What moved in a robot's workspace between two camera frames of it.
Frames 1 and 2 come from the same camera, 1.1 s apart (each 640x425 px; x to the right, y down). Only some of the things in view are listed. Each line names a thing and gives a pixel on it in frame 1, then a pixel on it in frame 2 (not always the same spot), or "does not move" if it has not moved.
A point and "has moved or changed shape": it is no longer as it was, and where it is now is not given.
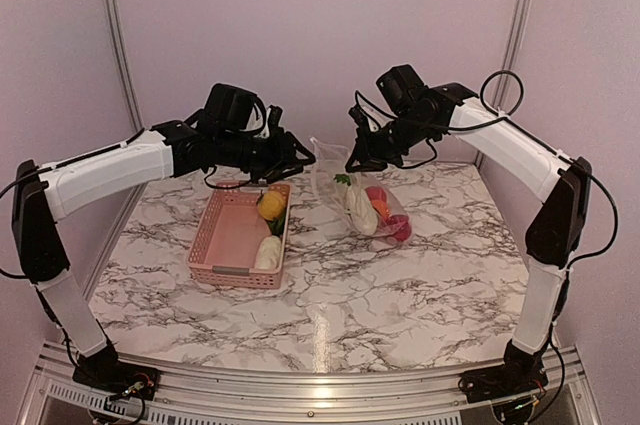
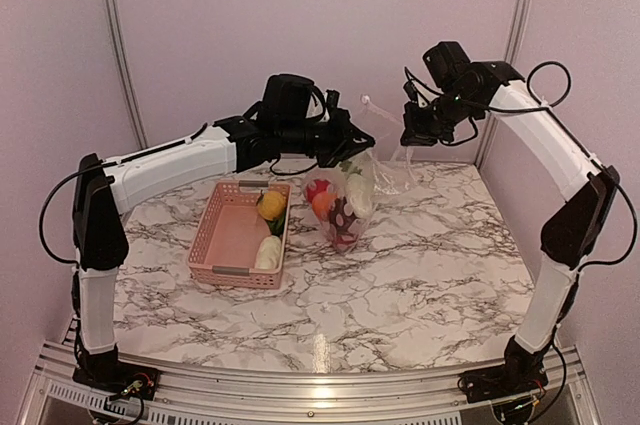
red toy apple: x=400 y=226 -> x=343 y=241
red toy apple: x=376 y=193 -> x=316 y=186
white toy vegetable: x=360 y=210 has moved or changed shape
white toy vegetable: x=269 y=253 does not move
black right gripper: x=374 y=161 -> x=417 y=133
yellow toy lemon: x=271 y=205 does not move
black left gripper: x=283 y=152 -> x=345 y=132
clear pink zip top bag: x=350 y=204 has moved or changed shape
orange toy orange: x=381 y=207 -> x=322 y=202
